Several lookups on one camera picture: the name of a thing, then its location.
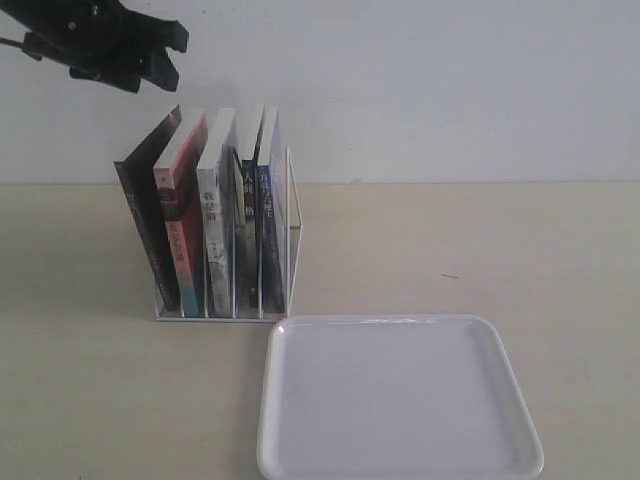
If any white wire book rack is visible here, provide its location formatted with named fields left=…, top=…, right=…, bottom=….
left=155, top=148, right=303, bottom=324

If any dark brown cover book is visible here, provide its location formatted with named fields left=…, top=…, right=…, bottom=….
left=114, top=105, right=182, bottom=311

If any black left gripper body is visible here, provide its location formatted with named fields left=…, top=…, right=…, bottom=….
left=19, top=0, right=166, bottom=93

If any black spine book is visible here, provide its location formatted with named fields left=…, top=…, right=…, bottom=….
left=237, top=103, right=265, bottom=309

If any white plastic tray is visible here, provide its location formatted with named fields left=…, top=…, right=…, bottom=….
left=256, top=314, right=544, bottom=479

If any white grey illustrated book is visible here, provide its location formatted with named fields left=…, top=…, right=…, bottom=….
left=197, top=108, right=237, bottom=317

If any red teal spine book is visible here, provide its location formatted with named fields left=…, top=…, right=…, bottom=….
left=153, top=109, right=208, bottom=317

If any blue moon cover book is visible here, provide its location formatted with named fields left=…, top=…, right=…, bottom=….
left=257, top=105, right=287, bottom=314

